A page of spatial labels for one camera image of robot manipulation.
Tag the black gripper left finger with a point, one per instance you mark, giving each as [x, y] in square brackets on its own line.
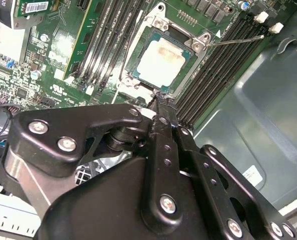
[38, 150]

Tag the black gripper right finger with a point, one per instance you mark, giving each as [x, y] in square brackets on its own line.
[213, 192]

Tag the silver topped CPU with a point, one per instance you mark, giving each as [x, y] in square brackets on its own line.
[161, 60]

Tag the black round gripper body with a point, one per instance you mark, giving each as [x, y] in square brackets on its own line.
[101, 212]

